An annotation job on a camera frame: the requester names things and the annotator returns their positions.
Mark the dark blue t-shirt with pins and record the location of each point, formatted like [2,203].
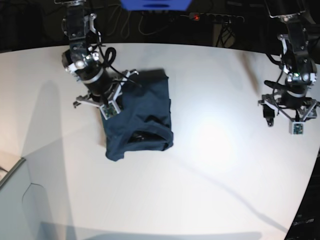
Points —
[144,123]

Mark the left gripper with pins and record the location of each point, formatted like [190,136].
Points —
[298,110]

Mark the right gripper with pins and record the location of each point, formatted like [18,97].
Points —
[104,92]

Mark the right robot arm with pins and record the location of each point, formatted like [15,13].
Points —
[88,63]

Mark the white power strip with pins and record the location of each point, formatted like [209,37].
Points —
[216,18]

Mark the blue plastic mount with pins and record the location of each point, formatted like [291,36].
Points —
[155,5]

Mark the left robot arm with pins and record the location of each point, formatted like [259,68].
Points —
[295,61]

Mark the white adjacent table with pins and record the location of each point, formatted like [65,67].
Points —
[19,216]

